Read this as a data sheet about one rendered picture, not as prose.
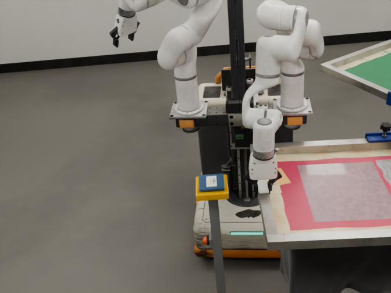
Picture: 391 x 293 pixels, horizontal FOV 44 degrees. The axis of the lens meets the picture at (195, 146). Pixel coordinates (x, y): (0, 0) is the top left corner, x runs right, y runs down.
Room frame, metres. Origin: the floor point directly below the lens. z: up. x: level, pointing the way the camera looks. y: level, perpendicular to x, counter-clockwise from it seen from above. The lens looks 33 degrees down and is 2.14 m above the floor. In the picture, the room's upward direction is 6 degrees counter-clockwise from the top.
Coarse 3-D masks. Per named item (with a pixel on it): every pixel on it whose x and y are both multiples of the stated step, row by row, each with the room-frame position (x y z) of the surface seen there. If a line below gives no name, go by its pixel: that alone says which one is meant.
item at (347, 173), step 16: (304, 160) 1.60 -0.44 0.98; (320, 160) 1.59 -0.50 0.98; (336, 160) 1.58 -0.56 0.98; (352, 160) 1.57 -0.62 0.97; (368, 160) 1.57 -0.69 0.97; (288, 176) 1.51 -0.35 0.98; (304, 176) 1.50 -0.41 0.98; (320, 176) 1.49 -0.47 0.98; (336, 176) 1.48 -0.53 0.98; (352, 176) 1.47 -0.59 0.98; (368, 176) 1.46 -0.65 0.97
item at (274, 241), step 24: (288, 144) 1.68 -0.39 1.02; (312, 144) 1.66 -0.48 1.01; (336, 144) 1.65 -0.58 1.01; (360, 144) 1.64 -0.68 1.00; (384, 144) 1.64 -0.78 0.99; (264, 192) 1.37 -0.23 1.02; (264, 216) 1.25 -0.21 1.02; (288, 240) 1.12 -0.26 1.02; (312, 240) 1.12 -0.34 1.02; (336, 240) 1.11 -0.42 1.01; (360, 240) 1.11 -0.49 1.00; (384, 240) 1.10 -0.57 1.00
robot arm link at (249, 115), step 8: (256, 80) 1.49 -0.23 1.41; (264, 80) 1.47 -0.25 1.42; (272, 80) 1.46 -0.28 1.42; (248, 88) 1.51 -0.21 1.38; (256, 88) 1.48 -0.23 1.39; (264, 88) 1.46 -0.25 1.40; (248, 96) 1.48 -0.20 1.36; (248, 104) 1.49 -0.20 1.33; (248, 112) 1.48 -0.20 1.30; (256, 112) 1.48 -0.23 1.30; (264, 112) 1.47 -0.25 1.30; (248, 120) 1.47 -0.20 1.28
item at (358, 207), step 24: (288, 192) 1.41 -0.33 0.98; (312, 192) 1.39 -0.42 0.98; (336, 192) 1.38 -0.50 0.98; (360, 192) 1.37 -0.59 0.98; (384, 192) 1.36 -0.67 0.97; (288, 216) 1.28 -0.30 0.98; (312, 216) 1.26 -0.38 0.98; (336, 216) 1.25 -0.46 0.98; (360, 216) 1.24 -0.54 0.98; (384, 216) 1.23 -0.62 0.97
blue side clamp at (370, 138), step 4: (380, 132) 1.68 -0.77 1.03; (388, 132) 1.68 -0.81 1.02; (368, 136) 1.67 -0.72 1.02; (372, 136) 1.67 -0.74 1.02; (376, 136) 1.67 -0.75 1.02; (380, 136) 1.67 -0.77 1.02; (388, 136) 1.66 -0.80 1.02; (368, 140) 1.64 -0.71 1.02; (372, 140) 1.64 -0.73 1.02; (376, 140) 1.64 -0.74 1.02; (380, 140) 1.64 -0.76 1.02; (384, 140) 1.64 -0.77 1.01; (388, 140) 1.64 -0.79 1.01
